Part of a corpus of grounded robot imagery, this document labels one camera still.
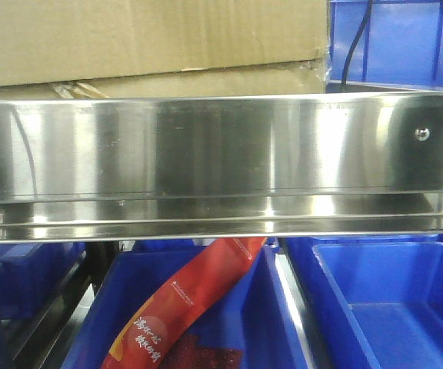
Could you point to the brown cardboard carton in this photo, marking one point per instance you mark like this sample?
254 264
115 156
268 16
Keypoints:
121 49

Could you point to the blue bin lower middle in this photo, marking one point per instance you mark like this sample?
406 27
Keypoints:
252 318

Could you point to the blue bin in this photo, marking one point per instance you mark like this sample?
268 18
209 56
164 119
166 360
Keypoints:
252 318
378 302
29 272
401 45

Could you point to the red snack package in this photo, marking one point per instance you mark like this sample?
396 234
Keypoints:
157 325

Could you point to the blue bin lower right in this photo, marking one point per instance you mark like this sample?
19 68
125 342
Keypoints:
378 302

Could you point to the blue bin lower left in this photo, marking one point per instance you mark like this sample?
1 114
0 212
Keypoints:
29 272

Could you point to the blue bin upper right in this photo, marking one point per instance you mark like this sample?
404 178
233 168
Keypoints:
401 45

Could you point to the stainless steel shelf rail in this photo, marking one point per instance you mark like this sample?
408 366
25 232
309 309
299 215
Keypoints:
288 165

